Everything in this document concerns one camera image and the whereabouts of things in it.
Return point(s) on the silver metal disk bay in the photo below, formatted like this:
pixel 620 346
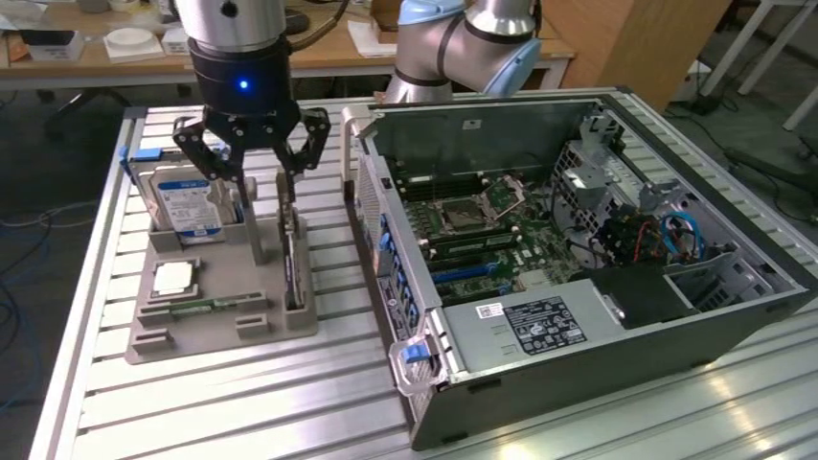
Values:
pixel 715 278

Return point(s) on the white round moulded part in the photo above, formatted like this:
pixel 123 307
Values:
pixel 133 45

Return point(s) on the black RAM slot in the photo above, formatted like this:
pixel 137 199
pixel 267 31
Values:
pixel 472 235
pixel 460 177
pixel 460 187
pixel 460 192
pixel 472 251
pixel 460 182

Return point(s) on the black stand foot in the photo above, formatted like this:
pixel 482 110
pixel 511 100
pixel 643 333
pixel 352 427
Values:
pixel 779 167

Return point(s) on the green RAM stick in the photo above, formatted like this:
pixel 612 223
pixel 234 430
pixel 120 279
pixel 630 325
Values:
pixel 475 242
pixel 217 305

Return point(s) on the brown cardboard box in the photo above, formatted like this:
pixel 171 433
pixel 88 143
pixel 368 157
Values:
pixel 386 19

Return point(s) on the silver finned chipset heatsink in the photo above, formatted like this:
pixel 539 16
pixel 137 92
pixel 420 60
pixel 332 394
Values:
pixel 534 282

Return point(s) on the blue expansion card retainer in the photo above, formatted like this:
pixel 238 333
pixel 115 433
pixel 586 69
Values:
pixel 384 239

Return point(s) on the white table frame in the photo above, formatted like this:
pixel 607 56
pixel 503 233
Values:
pixel 734 48

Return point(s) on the grey power supply unit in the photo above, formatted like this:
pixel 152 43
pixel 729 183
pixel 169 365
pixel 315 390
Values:
pixel 472 345

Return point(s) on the silver socket cover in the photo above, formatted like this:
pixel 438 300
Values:
pixel 504 194

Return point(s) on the black round lamp base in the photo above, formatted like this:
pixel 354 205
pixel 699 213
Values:
pixel 298 19

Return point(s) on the black open PC case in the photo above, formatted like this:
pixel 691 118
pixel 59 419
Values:
pixel 575 383

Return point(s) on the CPU socket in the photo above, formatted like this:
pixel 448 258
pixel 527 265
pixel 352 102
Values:
pixel 460 214

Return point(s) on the hard disk drive blue label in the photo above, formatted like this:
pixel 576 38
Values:
pixel 145 154

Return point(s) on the wooden desk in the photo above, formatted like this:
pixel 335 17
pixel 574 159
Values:
pixel 76 68

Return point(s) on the silver CPU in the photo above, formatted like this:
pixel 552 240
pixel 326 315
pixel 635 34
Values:
pixel 175 278

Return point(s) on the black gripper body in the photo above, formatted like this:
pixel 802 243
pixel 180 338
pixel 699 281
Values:
pixel 243 86

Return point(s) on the grey parts rack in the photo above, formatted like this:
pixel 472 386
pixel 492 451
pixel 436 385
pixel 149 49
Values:
pixel 211 333

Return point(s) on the black expansion slot blue latch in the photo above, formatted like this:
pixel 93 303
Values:
pixel 472 287

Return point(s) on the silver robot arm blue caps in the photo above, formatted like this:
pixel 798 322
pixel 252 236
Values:
pixel 230 24

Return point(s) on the blue case release latch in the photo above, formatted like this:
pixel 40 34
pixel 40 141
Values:
pixel 412 353

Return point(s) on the low-profile GPU card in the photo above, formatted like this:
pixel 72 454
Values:
pixel 292 268

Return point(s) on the thin metal locking lever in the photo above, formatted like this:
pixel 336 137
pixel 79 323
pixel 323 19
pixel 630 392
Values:
pixel 435 182

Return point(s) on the plain white box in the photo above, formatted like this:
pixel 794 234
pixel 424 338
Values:
pixel 57 52

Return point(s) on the black chair base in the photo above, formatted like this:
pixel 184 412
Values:
pixel 64 115

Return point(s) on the flat black device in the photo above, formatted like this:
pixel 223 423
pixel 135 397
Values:
pixel 48 37

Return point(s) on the wooden cabinet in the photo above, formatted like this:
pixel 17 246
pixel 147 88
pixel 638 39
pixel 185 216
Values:
pixel 639 48

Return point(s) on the white paper sheet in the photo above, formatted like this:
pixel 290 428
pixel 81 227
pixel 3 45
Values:
pixel 367 45

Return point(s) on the green motherboard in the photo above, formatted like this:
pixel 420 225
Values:
pixel 539 242

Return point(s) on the long blue expansion slot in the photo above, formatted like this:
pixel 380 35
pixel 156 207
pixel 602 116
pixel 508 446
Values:
pixel 466 274

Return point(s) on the silver perforated drive cage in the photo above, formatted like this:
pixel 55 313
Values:
pixel 587 191

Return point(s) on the white labelled box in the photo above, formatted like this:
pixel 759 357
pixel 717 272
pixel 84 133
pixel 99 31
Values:
pixel 175 43

